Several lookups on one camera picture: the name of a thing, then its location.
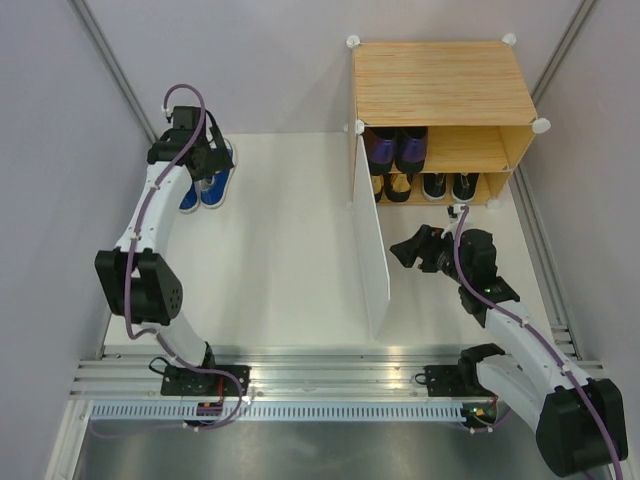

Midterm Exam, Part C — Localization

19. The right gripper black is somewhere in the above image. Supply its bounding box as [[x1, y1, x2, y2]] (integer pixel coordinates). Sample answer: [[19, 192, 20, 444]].
[[389, 224, 470, 285]]

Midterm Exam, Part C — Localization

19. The blue canvas sneaker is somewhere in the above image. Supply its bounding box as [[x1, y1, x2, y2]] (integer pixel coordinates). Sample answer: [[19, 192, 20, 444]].
[[179, 183, 200, 214], [200, 165, 236, 209]]

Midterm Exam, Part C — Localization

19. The white cabinet door panel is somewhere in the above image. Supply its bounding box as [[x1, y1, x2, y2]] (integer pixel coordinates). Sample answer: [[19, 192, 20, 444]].
[[352, 136, 391, 338]]

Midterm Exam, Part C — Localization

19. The gold loafer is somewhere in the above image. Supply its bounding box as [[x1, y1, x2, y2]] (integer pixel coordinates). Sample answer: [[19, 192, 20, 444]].
[[384, 173, 413, 203], [370, 175, 385, 203]]

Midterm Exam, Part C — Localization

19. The black white sneaker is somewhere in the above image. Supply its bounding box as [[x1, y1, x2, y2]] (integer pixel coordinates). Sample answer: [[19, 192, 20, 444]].
[[451, 173, 480, 203], [422, 173, 447, 202]]

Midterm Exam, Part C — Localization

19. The purple pointed loafer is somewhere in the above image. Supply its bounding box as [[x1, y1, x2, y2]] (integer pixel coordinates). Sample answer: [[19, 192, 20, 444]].
[[364, 127, 397, 176], [395, 127, 428, 175]]

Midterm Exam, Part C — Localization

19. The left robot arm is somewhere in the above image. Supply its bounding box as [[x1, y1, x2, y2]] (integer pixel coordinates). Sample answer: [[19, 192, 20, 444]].
[[94, 106, 236, 395]]

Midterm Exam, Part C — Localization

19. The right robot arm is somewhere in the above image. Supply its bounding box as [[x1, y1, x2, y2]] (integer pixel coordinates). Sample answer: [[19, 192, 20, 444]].
[[390, 225, 628, 477]]

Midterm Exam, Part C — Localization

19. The wooden shoe cabinet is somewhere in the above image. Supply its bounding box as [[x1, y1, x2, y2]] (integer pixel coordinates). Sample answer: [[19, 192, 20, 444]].
[[347, 35, 551, 205]]

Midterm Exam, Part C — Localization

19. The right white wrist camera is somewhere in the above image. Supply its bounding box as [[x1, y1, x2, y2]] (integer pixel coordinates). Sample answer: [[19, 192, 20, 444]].
[[447, 203, 468, 223]]

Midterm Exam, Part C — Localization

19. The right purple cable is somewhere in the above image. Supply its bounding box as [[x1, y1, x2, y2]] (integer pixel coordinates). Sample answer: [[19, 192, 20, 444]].
[[452, 205, 626, 480]]

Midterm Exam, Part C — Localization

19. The purple cable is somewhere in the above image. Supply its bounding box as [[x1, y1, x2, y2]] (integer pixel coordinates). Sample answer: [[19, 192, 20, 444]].
[[452, 205, 626, 480], [89, 84, 251, 440]]

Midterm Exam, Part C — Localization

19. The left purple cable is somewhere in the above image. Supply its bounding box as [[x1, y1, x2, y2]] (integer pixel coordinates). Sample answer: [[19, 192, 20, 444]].
[[89, 84, 251, 440]]

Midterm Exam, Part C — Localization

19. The aluminium rail base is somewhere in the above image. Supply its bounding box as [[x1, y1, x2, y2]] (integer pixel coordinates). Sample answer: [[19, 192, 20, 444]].
[[70, 345, 459, 402]]

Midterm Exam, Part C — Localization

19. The white slotted cable duct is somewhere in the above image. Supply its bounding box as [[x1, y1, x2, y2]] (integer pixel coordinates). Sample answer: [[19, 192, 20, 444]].
[[91, 401, 464, 423]]

